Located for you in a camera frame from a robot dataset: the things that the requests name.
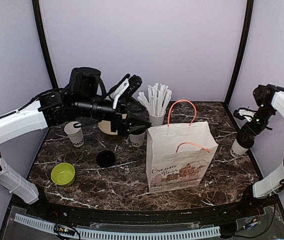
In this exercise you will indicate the white paper coffee cup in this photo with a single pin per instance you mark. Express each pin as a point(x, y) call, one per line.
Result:
point(137, 140)

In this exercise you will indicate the cream bear paper bag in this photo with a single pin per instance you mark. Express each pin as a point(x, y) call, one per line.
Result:
point(178, 155)

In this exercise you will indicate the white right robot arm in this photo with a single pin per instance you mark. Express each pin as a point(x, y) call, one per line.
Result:
point(263, 132)

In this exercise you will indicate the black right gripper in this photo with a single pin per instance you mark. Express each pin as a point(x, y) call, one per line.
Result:
point(255, 131)

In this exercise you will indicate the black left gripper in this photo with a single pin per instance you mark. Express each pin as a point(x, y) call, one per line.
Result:
point(121, 126)

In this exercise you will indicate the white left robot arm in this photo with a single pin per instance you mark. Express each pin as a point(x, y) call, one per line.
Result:
point(51, 109)

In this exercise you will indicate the beige bear plate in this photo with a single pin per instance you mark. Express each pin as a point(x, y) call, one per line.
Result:
point(105, 127)

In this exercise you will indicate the green plastic bowl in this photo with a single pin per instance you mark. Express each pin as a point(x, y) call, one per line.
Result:
point(63, 174)

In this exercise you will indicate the black left frame post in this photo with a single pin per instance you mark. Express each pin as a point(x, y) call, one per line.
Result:
point(43, 43)

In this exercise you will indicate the white perforated cable rail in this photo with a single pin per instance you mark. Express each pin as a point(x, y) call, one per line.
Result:
point(115, 232)

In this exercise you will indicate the white paper cups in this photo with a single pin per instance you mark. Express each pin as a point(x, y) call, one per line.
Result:
point(75, 134)

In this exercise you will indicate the white paper straw cup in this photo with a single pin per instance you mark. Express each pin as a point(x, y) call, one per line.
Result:
point(157, 120)

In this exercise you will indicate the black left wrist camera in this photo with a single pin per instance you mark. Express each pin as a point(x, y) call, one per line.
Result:
point(84, 81)

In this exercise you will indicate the black corner frame post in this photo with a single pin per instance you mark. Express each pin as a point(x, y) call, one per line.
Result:
point(241, 52)

